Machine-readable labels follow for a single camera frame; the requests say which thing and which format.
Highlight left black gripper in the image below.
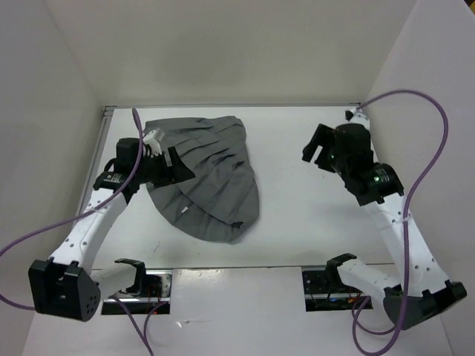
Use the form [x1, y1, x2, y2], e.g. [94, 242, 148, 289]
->
[134, 146, 195, 188]

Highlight grey pleated skirt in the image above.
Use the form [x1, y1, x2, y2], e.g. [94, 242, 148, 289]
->
[145, 116, 260, 244]

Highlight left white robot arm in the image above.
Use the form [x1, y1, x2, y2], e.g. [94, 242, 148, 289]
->
[28, 138, 195, 322]

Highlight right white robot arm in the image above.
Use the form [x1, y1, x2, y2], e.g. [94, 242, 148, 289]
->
[302, 123, 467, 330]

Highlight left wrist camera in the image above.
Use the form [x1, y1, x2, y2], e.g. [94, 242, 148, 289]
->
[143, 128, 165, 158]

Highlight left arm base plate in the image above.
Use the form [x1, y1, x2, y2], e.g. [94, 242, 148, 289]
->
[117, 269, 173, 316]

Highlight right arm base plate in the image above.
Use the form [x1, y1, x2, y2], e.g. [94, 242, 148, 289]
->
[301, 267, 366, 312]

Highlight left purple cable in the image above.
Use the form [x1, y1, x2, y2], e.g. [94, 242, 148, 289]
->
[0, 107, 154, 356]

